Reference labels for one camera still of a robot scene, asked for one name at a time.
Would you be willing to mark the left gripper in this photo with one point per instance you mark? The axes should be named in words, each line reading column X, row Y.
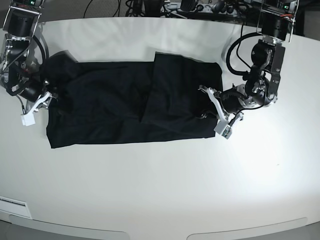
column 229, row 100

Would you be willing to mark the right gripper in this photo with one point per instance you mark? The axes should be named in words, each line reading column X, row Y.
column 30, row 91

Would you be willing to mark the black T-shirt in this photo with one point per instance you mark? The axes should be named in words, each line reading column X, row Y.
column 105, row 103

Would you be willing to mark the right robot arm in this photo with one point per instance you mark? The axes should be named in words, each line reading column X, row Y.
column 16, row 78

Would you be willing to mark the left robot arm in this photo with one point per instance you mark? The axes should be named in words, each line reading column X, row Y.
column 275, row 22

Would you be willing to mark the white power strip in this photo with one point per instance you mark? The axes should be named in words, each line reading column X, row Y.
column 199, row 8

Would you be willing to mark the white label plate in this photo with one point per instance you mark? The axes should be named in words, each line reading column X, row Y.
column 15, row 207

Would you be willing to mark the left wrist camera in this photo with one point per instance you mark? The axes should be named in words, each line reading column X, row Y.
column 224, row 129

